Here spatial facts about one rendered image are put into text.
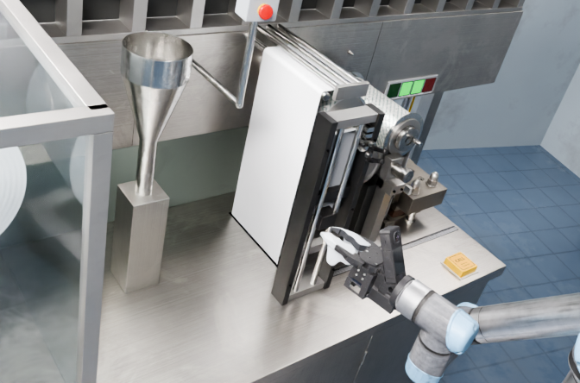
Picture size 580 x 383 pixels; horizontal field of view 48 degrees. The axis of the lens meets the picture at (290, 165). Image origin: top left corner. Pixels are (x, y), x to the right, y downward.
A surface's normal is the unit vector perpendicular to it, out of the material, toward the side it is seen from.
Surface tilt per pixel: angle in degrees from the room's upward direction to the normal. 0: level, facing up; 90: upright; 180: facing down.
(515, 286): 0
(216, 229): 0
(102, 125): 90
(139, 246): 90
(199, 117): 90
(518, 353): 0
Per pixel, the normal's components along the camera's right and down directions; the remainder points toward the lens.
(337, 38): 0.58, 0.54
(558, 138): -0.91, 0.04
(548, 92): 0.36, 0.57
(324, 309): 0.20, -0.83
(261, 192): -0.79, 0.18
